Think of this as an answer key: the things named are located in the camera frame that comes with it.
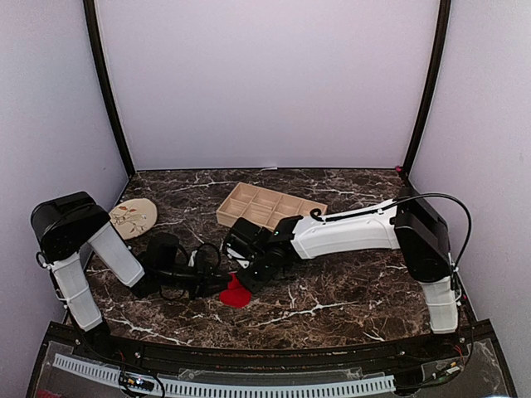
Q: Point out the white slotted cable duct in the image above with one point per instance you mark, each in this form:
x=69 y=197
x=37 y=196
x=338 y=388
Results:
x=201 y=383

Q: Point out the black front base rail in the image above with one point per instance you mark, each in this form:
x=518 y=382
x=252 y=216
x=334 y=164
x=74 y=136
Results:
x=476 y=344

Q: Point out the right black frame post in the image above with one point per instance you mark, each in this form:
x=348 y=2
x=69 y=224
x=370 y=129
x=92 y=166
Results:
x=442 y=23

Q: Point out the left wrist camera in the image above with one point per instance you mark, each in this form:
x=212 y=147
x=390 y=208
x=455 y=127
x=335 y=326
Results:
x=166 y=258

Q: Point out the circuit board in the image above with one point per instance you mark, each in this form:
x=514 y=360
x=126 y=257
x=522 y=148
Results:
x=135 y=382
x=447 y=370

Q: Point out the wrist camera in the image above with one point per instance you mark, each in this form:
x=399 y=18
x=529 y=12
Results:
x=166 y=258
x=245 y=242

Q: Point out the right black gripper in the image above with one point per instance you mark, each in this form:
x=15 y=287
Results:
x=253 y=285

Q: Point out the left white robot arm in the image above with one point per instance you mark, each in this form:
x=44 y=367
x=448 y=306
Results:
x=64 y=225

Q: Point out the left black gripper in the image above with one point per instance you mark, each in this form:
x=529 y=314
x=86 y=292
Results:
x=200 y=287

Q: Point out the left circuit board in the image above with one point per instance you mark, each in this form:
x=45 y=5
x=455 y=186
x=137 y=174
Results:
x=135 y=382

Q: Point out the red sock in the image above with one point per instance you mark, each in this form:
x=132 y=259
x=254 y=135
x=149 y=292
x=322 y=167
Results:
x=235 y=295

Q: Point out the wooden compartment tray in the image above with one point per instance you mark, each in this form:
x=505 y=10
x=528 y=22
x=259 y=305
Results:
x=262 y=206

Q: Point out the right circuit board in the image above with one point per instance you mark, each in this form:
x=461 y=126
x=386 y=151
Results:
x=447 y=370

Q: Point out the left black frame post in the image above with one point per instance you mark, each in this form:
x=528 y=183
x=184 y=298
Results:
x=98 y=55

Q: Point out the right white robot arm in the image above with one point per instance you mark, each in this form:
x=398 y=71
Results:
x=407 y=223

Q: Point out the black frame post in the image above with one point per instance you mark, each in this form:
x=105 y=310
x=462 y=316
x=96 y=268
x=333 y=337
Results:
x=442 y=23
x=98 y=55

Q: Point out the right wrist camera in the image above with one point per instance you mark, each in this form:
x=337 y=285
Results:
x=245 y=242

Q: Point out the round wooden plate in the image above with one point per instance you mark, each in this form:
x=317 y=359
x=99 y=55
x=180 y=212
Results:
x=134 y=217

